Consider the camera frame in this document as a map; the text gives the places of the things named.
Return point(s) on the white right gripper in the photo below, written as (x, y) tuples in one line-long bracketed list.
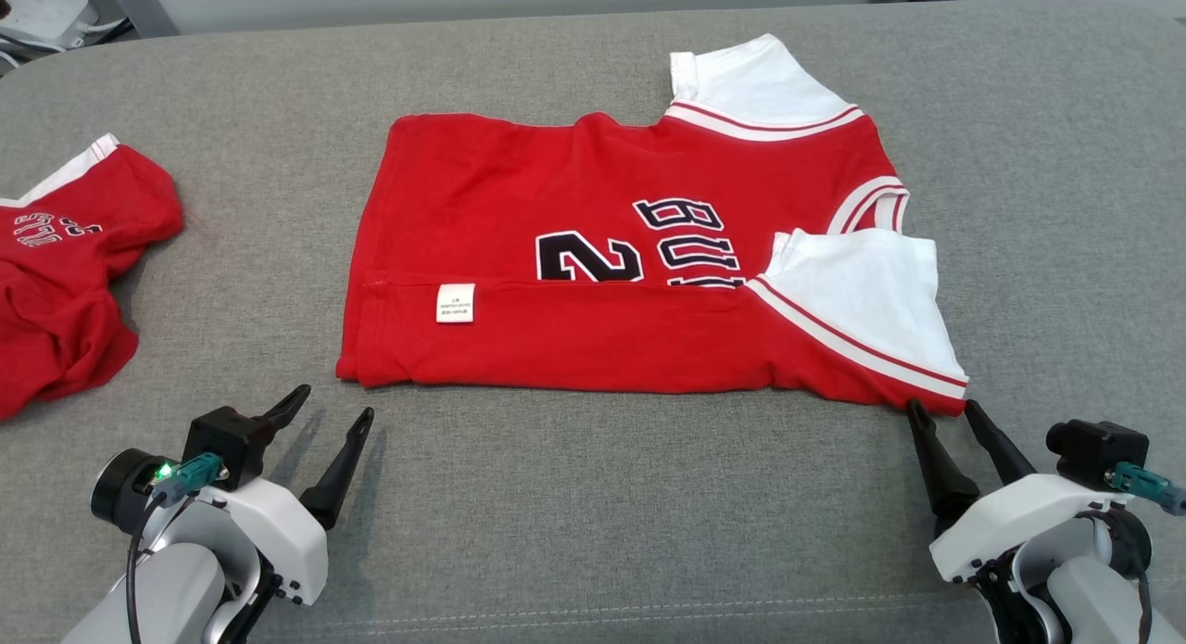
[(1010, 524)]

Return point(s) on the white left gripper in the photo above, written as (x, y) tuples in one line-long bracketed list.
[(292, 551)]

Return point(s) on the red white jersey shirt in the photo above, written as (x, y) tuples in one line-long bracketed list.
[(574, 338)]

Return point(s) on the red white-striped shorts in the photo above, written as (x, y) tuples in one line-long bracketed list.
[(56, 320)]

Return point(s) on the white power strip with sockets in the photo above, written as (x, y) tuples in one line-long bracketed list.
[(42, 14)]

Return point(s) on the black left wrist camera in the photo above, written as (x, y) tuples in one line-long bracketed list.
[(222, 440)]

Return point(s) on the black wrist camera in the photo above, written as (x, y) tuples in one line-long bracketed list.
[(222, 440), (1093, 449)]

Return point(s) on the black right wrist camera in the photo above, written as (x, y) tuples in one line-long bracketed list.
[(1093, 449)]

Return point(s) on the teal left camera connector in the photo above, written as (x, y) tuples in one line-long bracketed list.
[(190, 475)]

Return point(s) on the teal camera connector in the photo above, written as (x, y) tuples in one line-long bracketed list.
[(1144, 485), (190, 475)]

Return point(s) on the teal right camera connector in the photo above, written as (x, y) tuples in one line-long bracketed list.
[(1144, 485)]

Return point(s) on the slanted grey partition post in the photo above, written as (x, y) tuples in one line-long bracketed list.
[(139, 5)]

